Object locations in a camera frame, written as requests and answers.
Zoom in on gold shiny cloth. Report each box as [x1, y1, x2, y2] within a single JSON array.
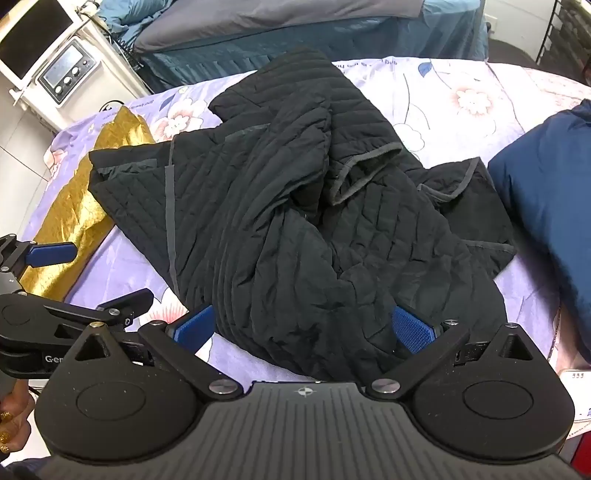
[[21, 106, 158, 302]]

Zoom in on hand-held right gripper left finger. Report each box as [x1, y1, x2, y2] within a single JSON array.
[[74, 305, 245, 400]]

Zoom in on dark blue air mattress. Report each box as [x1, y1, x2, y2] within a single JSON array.
[[133, 0, 428, 55]]

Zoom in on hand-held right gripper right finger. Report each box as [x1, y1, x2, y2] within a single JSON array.
[[367, 305, 536, 398]]

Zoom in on black metal rack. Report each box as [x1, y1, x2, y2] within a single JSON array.
[[536, 0, 591, 89]]

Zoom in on navy blue puffer jacket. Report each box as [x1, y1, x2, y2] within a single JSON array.
[[487, 99, 591, 329]]

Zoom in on white framed monitor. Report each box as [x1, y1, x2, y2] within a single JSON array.
[[0, 0, 85, 93]]

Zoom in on black quilted jacket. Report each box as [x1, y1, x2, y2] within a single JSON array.
[[88, 46, 518, 381]]

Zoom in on person's left hand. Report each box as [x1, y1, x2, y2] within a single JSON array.
[[0, 382, 37, 455]]

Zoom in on white device cart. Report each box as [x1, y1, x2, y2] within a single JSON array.
[[0, 0, 155, 136]]

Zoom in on black cable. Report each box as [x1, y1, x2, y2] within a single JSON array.
[[115, 25, 141, 72]]

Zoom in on purple floral bed sheet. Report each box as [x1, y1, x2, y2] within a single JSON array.
[[44, 58, 591, 385]]

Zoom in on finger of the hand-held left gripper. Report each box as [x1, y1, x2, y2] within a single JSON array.
[[0, 234, 90, 294], [44, 288, 154, 330]]

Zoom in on white box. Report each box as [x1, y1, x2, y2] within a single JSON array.
[[558, 368, 591, 418]]

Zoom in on teal air mattress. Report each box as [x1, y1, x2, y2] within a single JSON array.
[[137, 16, 491, 89]]

